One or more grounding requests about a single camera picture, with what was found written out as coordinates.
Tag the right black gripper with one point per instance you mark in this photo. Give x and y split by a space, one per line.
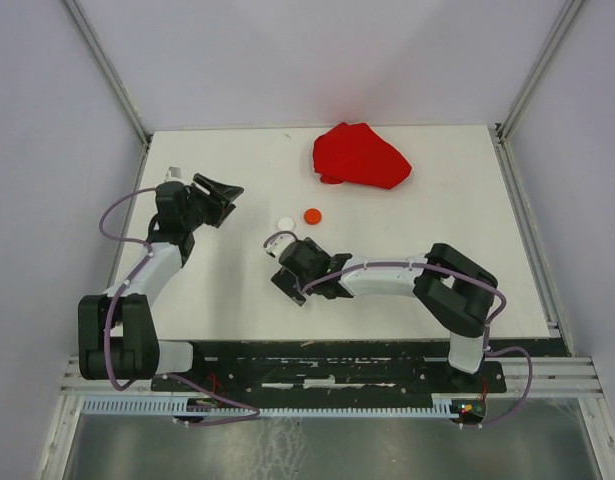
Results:
285 281

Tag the red cloth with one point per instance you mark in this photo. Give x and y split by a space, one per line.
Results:
356 154

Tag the aluminium frame post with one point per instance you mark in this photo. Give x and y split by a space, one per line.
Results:
85 29
565 22

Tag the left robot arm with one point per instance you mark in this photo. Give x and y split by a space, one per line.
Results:
117 339

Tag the orange earbud charging case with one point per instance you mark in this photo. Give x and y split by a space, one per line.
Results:
312 216

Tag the right aluminium frame post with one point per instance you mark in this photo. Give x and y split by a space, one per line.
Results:
565 22

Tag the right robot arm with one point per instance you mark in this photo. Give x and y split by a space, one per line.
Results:
460 294

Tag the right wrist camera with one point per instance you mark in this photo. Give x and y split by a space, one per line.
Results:
279 244

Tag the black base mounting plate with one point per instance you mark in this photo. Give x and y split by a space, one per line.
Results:
337 374

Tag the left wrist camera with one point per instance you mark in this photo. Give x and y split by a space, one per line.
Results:
173 174

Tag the white earbud charging case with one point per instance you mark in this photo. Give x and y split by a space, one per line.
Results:
286 224

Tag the aluminium frame rail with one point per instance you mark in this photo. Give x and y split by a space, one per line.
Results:
551 378

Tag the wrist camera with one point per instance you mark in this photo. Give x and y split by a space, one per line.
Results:
279 244
173 174

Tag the left aluminium frame post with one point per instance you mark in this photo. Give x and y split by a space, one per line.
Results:
85 29

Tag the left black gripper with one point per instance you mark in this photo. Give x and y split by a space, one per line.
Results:
220 209

